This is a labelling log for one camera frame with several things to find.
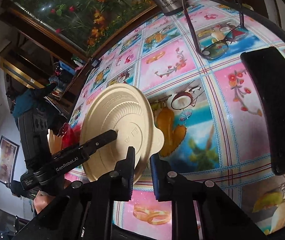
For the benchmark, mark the beige plastic bowl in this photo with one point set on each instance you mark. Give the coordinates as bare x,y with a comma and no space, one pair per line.
112,115
55,141

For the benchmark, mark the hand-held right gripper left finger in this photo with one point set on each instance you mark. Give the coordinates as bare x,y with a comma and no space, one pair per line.
131,175

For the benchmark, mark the small black device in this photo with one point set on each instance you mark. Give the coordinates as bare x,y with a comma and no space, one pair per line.
95,63

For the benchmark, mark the black smartphone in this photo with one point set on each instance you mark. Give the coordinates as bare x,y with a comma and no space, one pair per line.
277,105

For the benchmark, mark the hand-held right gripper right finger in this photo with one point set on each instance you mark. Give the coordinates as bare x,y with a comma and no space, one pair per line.
156,177

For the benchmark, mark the person's left hand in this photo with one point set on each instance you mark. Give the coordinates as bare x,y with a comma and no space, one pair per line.
43,201

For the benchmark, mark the red ribbed plastic bowl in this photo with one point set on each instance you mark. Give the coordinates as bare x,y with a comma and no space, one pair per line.
70,136

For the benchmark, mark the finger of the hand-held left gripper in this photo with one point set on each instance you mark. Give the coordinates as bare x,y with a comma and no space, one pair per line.
82,152

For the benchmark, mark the framed wall picture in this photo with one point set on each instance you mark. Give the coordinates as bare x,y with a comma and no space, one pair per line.
6,158

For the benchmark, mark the framed flower mural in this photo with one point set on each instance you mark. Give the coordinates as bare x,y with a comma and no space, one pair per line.
82,10

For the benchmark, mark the purple-framed eyeglasses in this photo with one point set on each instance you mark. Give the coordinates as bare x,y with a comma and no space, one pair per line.
215,48

